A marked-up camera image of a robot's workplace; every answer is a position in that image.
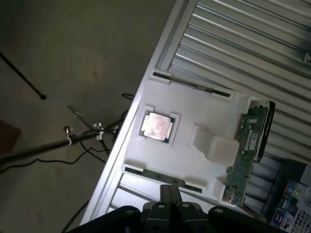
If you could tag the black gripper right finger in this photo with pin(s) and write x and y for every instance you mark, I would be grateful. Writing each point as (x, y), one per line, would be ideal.
(189, 218)

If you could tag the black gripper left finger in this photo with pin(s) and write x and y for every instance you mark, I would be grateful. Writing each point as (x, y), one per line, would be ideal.
(155, 218)

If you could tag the green RAM stick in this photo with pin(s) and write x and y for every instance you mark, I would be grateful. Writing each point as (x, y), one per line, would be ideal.
(192, 84)

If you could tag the green graphics card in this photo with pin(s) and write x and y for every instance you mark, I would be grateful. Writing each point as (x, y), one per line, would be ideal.
(245, 145)

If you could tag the silver CPU chip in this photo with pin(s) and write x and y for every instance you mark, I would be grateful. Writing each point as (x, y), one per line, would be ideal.
(156, 126)

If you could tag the white plastic parts rack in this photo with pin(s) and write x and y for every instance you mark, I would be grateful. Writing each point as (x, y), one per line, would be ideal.
(206, 114)

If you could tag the open grey PC case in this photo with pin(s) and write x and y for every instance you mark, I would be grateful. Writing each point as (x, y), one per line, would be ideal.
(291, 170)

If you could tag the black camera tripod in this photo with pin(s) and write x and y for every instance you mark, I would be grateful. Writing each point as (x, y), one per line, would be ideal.
(36, 146)

